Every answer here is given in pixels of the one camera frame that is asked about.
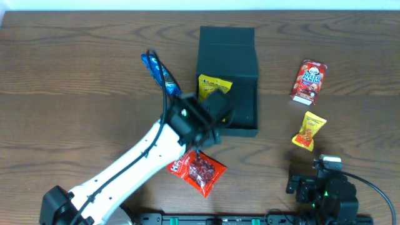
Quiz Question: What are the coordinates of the yellow snack bag with window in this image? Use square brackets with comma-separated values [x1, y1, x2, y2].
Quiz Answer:
[197, 74, 234, 126]

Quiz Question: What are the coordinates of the red Hacks candy bag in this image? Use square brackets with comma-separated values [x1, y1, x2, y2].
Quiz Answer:
[166, 151, 227, 198]

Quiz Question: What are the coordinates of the yellow peanut butter wafer pack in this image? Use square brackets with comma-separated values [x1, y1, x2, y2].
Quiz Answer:
[292, 111, 327, 151]

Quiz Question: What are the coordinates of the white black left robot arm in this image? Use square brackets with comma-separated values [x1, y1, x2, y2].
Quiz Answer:
[39, 90, 233, 225]

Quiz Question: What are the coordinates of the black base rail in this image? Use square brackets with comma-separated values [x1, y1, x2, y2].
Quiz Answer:
[132, 213, 374, 225]

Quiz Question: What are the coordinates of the red Hello Panda box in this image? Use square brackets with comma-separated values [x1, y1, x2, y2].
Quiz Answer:
[290, 59, 328, 106]

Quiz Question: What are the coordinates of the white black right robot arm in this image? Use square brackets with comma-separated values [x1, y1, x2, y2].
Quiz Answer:
[286, 167, 359, 224]

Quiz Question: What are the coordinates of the dark green box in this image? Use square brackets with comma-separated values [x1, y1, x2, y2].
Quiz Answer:
[196, 26, 259, 138]

